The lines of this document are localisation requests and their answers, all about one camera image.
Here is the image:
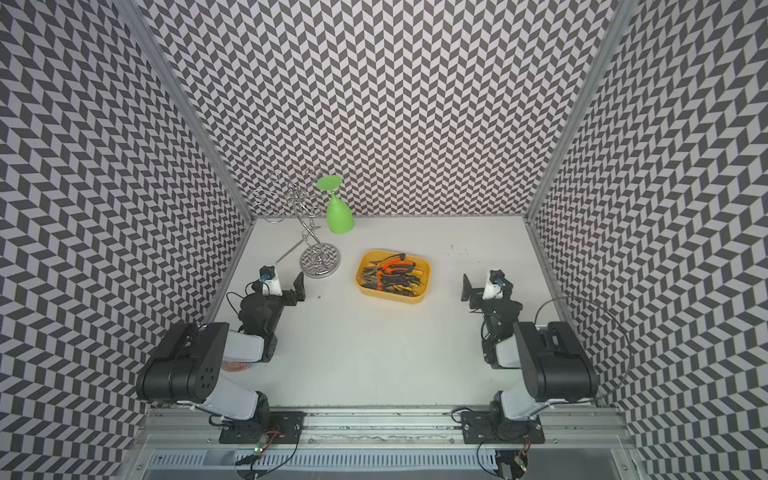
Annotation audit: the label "aluminium front rail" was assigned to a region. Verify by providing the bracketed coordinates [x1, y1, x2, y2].
[133, 405, 635, 450]

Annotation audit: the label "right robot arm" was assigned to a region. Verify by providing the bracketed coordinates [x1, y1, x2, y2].
[461, 270, 599, 430]

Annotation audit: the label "yellow storage box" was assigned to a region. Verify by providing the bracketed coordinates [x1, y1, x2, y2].
[355, 250, 431, 304]

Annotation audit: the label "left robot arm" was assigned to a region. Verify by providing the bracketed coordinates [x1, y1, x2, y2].
[135, 265, 306, 431]

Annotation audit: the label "green plastic wine glass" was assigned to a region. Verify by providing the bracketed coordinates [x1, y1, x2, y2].
[316, 175, 355, 234]

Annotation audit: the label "yellow black pliers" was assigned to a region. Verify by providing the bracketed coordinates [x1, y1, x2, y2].
[362, 273, 422, 297]

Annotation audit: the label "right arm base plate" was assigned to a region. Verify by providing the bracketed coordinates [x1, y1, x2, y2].
[452, 409, 545, 445]

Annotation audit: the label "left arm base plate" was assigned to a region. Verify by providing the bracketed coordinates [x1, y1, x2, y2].
[219, 411, 305, 445]

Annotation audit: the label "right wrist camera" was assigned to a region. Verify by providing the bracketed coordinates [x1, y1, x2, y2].
[482, 270, 506, 300]

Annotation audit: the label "chrome glass holder stand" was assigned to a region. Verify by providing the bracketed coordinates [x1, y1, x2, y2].
[273, 182, 341, 279]

